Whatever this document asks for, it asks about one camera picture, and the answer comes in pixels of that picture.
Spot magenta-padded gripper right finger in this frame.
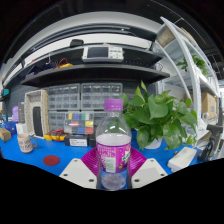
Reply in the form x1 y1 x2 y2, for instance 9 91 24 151
127 147 169 190

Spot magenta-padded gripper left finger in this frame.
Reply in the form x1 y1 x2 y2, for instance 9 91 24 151
58 147 100 190

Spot clear bottle with purple cap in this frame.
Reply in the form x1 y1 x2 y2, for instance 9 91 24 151
95 98 132 191

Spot flat round red coaster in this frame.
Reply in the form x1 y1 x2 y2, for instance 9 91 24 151
42 154 61 167

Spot black box with white label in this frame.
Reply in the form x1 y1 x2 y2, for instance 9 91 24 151
64 133 89 148

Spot flat black case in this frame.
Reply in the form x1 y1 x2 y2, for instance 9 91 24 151
87 133 98 148

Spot white power adapter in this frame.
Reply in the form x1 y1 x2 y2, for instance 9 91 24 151
167 146 198 173

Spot yellow and red test leads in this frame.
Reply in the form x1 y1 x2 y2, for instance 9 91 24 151
43 128 68 142

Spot clear box of coloured parts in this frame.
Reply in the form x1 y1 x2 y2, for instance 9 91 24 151
63 111 95 135

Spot green potted plant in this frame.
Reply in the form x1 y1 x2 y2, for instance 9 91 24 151
119 80 198 151

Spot black rectangular speaker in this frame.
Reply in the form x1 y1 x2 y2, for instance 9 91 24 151
32 106 44 138

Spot black clamp stand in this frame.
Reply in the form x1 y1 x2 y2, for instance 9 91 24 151
197 123 223 163

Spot small white box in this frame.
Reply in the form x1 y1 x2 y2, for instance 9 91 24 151
15 122 28 135

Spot white perforated tray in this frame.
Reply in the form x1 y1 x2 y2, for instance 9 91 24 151
23 89 50 140

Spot blue box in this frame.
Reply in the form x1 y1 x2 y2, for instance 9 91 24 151
3 120 18 136

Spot dark grey upright box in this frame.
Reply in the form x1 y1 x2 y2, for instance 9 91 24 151
17 101 26 124

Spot purple bag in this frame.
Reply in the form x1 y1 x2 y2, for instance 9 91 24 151
11 105 20 123

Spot dark grey workbench shelf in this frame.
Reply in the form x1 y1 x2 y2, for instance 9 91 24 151
20 44 171 88

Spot white metal shelf unit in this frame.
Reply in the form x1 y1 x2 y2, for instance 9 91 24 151
151 16 221 141

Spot white oscilloscope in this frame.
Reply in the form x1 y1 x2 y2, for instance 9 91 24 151
81 45 125 64

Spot small black device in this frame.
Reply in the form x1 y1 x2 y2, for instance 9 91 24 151
69 38 85 48

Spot yellow and red cable bundle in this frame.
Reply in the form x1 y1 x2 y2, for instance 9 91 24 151
54 57 74 70

